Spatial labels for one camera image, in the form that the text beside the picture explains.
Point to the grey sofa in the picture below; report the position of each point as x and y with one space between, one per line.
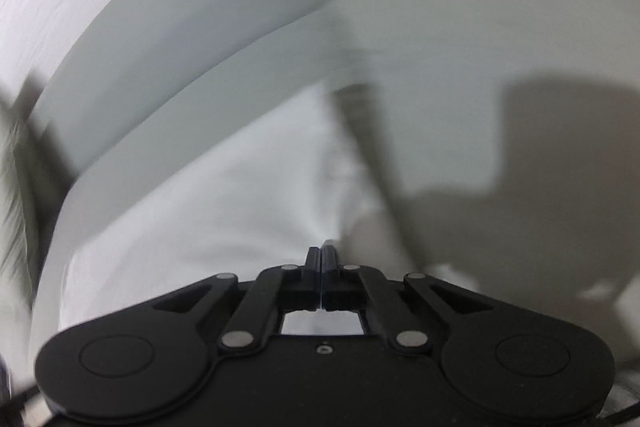
450 32

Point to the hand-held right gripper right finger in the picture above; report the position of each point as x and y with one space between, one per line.
329 274

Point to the light grey shirt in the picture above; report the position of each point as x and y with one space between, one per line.
200 217

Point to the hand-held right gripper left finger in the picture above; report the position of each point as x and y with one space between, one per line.
312 274

